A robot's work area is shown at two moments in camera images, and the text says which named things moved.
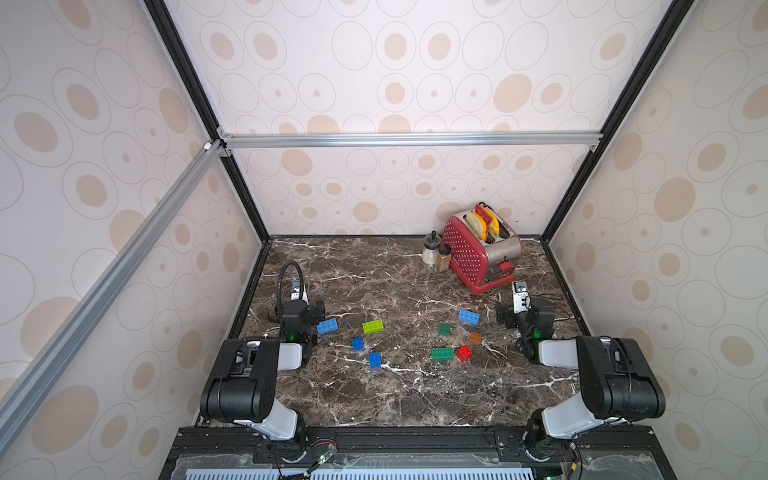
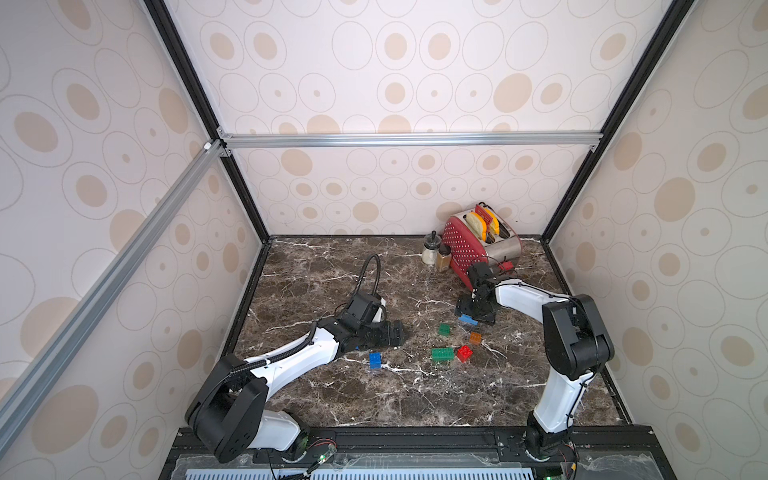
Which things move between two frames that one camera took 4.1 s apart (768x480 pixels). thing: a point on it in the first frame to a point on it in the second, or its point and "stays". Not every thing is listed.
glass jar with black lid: [431, 243] stays
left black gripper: [315, 313] to [387, 338]
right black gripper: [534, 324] to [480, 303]
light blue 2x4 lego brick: [469, 317] stays
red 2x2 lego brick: [464, 353] stays
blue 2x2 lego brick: [375, 360] stays
